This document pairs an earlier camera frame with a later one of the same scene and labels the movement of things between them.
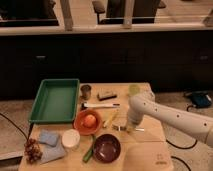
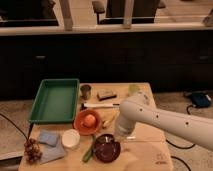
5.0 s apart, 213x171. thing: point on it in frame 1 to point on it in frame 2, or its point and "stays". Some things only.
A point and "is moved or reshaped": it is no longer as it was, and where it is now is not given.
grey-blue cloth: [52, 152] stays
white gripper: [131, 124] to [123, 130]
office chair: [112, 11] stays
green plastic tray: [57, 101] stays
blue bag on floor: [201, 99] stays
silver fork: [126, 128] is moved or reshaped
